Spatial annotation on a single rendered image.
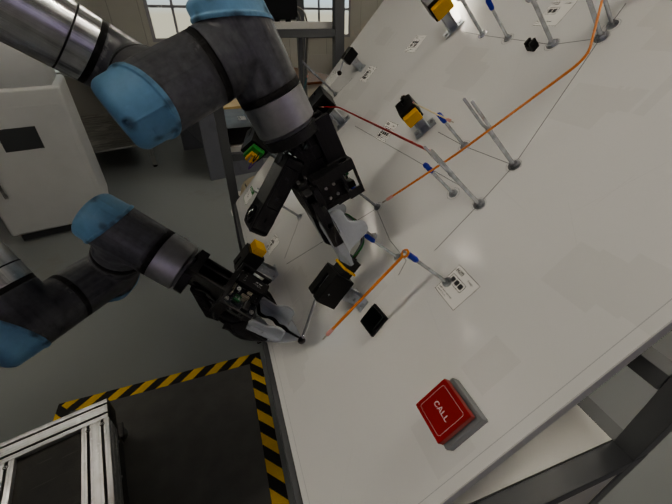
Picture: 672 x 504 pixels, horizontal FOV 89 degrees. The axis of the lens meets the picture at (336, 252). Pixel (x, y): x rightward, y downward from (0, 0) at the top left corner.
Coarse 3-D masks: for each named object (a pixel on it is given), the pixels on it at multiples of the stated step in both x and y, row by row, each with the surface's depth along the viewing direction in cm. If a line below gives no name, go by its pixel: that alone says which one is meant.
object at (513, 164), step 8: (472, 104) 41; (472, 112) 44; (480, 112) 42; (480, 120) 44; (488, 128) 44; (496, 136) 46; (496, 144) 47; (504, 152) 48; (512, 160) 49; (512, 168) 50
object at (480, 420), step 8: (456, 384) 41; (464, 392) 40; (464, 400) 39; (472, 400) 40; (472, 408) 38; (480, 416) 37; (472, 424) 37; (480, 424) 37; (464, 432) 38; (472, 432) 38; (456, 440) 38; (464, 440) 38; (448, 448) 38
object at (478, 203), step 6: (426, 150) 44; (432, 150) 42; (432, 156) 45; (438, 156) 43; (438, 162) 46; (444, 162) 44; (444, 168) 46; (450, 174) 46; (456, 180) 47; (462, 186) 48; (468, 192) 49; (474, 198) 50; (474, 204) 51; (480, 204) 51
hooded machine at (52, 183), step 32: (0, 64) 226; (32, 64) 234; (0, 96) 225; (32, 96) 233; (64, 96) 249; (0, 128) 232; (32, 128) 241; (64, 128) 250; (0, 160) 240; (32, 160) 249; (64, 160) 259; (96, 160) 321; (0, 192) 248; (32, 192) 258; (64, 192) 269; (96, 192) 280; (32, 224) 268; (64, 224) 279
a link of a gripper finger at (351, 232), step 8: (336, 216) 48; (344, 216) 48; (320, 224) 47; (336, 224) 48; (344, 224) 48; (352, 224) 49; (360, 224) 49; (344, 232) 49; (352, 232) 49; (360, 232) 49; (344, 240) 49; (352, 240) 49; (336, 248) 48; (344, 248) 49; (344, 256) 49; (352, 264) 52
